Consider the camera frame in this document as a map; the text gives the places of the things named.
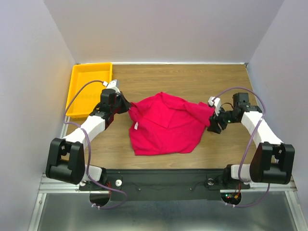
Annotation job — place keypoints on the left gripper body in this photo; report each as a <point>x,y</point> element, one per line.
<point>115,108</point>

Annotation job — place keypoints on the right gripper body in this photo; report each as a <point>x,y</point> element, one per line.
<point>224,117</point>

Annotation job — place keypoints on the red t shirt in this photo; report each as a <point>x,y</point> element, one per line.
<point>166,124</point>

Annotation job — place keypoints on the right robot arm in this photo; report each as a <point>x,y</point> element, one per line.
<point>273,160</point>

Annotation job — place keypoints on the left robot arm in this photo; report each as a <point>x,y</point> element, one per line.
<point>66,158</point>

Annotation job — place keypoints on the yellow plastic tray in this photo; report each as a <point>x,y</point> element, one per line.
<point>84,103</point>

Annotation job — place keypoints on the silver knob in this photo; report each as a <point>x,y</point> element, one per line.
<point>210,182</point>

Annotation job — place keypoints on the white knob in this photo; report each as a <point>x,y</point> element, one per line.
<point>118,183</point>

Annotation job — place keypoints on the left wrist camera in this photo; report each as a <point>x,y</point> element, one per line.
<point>114,84</point>

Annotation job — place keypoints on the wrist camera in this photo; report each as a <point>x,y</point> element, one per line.
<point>114,84</point>
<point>215,102</point>

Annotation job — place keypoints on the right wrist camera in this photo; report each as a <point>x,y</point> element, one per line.
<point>215,102</point>

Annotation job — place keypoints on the left aluminium side rail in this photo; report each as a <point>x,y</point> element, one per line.
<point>62,134</point>

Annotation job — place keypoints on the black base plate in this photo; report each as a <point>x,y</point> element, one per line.
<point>159,185</point>

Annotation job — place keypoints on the aluminium frame rail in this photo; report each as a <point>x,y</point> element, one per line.
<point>48,185</point>

